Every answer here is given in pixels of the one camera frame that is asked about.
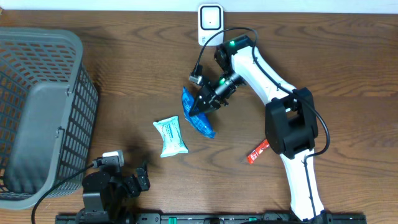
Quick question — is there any white barcode scanner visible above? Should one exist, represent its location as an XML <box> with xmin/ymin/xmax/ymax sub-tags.
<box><xmin>197</xmin><ymin>3</ymin><xmax>224</xmax><ymax>46</ymax></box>

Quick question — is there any blue Oreo cookie pack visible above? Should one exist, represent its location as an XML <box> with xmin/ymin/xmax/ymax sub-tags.
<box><xmin>182</xmin><ymin>87</ymin><xmax>216</xmax><ymax>139</ymax></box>

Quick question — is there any white teal wet wipes pack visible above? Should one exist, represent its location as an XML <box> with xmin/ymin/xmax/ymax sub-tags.
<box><xmin>153</xmin><ymin>116</ymin><xmax>188</xmax><ymax>158</ymax></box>

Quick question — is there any red Nescafe stick sachet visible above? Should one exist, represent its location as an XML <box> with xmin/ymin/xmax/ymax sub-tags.
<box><xmin>247</xmin><ymin>139</ymin><xmax>269</xmax><ymax>165</ymax></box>

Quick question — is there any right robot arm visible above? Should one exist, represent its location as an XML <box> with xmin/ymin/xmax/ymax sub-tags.
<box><xmin>189</xmin><ymin>35</ymin><xmax>324</xmax><ymax>222</ymax></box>

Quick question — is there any grey plastic shopping basket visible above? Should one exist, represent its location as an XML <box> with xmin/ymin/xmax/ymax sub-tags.
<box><xmin>1</xmin><ymin>27</ymin><xmax>98</xmax><ymax>210</ymax></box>

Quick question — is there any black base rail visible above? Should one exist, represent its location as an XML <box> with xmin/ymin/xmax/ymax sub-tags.
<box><xmin>55</xmin><ymin>212</ymin><xmax>368</xmax><ymax>224</ymax></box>

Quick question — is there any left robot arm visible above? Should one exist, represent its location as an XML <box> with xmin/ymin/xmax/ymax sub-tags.
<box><xmin>74</xmin><ymin>157</ymin><xmax>150</xmax><ymax>223</ymax></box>

